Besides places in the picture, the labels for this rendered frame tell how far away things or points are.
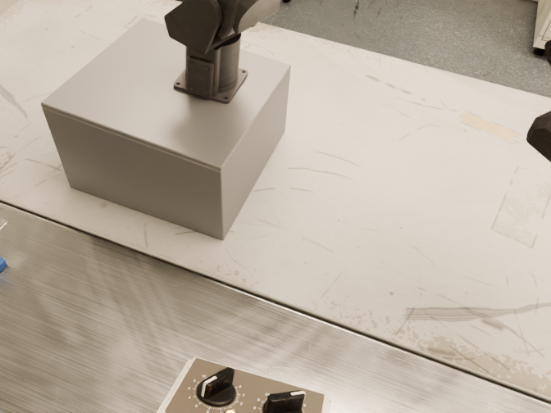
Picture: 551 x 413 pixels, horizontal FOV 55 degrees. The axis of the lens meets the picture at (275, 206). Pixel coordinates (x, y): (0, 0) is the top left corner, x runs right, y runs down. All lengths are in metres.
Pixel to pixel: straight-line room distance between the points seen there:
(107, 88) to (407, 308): 0.39
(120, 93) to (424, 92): 0.45
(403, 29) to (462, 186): 2.10
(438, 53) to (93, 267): 2.24
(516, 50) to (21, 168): 2.45
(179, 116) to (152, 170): 0.06
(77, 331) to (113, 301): 0.04
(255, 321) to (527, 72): 2.30
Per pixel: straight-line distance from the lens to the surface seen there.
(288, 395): 0.45
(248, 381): 0.48
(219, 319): 0.54
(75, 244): 0.62
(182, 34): 0.55
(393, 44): 2.65
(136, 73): 0.62
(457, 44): 2.76
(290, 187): 0.65
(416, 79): 0.85
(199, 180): 0.53
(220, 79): 0.58
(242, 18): 0.50
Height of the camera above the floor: 1.38
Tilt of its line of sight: 50 degrees down
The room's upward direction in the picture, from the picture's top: 5 degrees clockwise
